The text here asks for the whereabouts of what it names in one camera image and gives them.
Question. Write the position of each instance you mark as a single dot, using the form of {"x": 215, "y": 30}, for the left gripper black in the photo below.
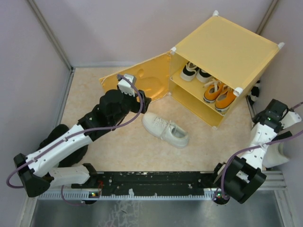
{"x": 141, "y": 101}

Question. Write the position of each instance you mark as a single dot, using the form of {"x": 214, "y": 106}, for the yellow cabinet door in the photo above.
{"x": 152, "y": 76}

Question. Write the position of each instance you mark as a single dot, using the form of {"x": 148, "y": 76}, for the black white sneaker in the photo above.
{"x": 189, "y": 71}
{"x": 203, "y": 76}

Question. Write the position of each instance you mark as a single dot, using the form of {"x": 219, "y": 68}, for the orange sneaker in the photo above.
{"x": 225, "y": 99}
{"x": 213, "y": 89}

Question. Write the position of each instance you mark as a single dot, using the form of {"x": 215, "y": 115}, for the yellow shoe cabinet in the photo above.
{"x": 230, "y": 53}

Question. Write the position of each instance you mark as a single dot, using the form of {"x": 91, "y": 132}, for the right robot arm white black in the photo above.
{"x": 242, "y": 175}

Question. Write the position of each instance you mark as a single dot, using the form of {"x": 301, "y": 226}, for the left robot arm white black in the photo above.
{"x": 53, "y": 163}

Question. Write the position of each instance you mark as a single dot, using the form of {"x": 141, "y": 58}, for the black white striped slipper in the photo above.
{"x": 254, "y": 93}

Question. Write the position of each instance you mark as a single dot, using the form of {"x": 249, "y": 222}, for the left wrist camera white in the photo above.
{"x": 126, "y": 83}

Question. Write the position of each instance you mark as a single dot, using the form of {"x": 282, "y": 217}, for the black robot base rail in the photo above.
{"x": 146, "y": 183}

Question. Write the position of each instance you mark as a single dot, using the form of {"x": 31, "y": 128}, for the grey cable duct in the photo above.
{"x": 91, "y": 195}

